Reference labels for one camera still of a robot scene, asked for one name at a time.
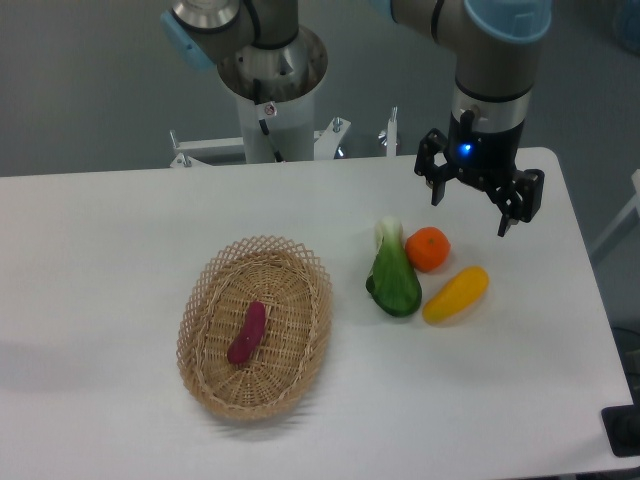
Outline yellow mango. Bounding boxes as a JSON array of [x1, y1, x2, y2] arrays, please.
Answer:
[[422, 266, 490, 325]]

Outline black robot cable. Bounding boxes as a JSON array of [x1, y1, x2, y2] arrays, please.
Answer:
[[252, 79, 285, 164]]

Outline oval wicker basket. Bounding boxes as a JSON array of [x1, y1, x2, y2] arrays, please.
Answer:
[[176, 236, 332, 421]]

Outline white metal mounting frame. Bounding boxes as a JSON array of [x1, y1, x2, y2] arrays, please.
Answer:
[[168, 106, 404, 169]]

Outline orange tangerine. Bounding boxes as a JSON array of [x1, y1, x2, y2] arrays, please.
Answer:
[[404, 227, 451, 273]]

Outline white frame at right edge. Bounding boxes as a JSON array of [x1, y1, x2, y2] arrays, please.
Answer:
[[589, 170, 639, 264]]

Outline purple sweet potato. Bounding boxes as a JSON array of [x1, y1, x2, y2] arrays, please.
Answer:
[[227, 301, 266, 365]]

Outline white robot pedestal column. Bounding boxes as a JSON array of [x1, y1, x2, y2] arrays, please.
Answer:
[[217, 26, 328, 161]]

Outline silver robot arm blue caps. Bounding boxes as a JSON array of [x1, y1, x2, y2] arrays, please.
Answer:
[[161, 1, 551, 232]]

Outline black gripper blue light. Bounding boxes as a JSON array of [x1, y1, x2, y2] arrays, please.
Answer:
[[414, 115, 545, 237]]

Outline black device at table edge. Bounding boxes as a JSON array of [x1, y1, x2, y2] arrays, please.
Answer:
[[601, 405, 640, 458]]

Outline green bok choy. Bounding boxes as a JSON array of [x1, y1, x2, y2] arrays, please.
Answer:
[[365, 216, 422, 318]]

